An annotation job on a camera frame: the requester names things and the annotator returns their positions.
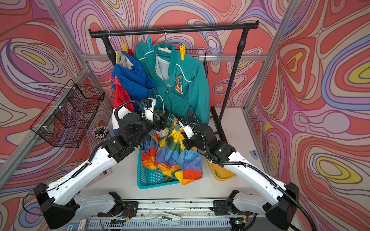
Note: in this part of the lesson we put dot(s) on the blue white red jacket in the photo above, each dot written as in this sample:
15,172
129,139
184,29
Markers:
136,84

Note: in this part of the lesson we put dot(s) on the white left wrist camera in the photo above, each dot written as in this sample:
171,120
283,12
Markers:
149,104

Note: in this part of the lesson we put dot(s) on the black wire basket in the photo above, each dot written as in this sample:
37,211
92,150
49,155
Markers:
200,54
67,120

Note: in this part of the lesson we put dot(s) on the teal plastic basket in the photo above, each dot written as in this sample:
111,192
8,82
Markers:
147,178

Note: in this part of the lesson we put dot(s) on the black clothes rack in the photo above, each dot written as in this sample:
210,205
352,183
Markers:
104,35

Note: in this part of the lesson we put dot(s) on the red clothespin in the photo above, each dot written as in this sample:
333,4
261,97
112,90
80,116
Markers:
115,81

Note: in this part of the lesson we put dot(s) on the yellow clothespin on blue jacket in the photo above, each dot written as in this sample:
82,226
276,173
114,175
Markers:
124,47

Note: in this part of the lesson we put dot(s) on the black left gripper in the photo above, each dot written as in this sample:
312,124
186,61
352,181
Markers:
162,122

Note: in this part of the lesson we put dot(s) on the blue clothespin on table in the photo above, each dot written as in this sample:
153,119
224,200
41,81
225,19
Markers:
254,154

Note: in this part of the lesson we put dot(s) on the white wire hanger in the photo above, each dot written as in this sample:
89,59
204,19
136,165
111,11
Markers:
161,101

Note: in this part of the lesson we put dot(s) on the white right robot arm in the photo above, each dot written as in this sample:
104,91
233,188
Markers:
277,201

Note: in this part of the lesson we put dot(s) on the rainbow patchwork jacket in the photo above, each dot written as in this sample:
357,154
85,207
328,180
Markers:
164,150

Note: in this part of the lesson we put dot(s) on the clear pencil cup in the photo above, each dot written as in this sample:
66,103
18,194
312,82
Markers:
101,133

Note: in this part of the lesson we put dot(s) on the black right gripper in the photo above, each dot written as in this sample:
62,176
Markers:
188,145

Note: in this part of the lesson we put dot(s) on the teal green jacket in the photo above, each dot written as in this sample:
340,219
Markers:
182,84

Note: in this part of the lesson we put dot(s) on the black wire basket rear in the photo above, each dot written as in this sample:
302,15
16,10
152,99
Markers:
200,54

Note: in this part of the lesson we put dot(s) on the yellow plastic tray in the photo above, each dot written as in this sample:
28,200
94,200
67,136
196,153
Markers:
220,173

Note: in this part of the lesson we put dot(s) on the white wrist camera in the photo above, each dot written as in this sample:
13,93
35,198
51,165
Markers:
186,128
149,104

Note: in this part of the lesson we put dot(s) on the black wire basket left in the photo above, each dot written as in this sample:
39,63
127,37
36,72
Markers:
67,120

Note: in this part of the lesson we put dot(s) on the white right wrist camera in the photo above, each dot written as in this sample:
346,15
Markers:
186,128

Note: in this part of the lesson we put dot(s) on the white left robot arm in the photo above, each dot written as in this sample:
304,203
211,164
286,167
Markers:
59,202

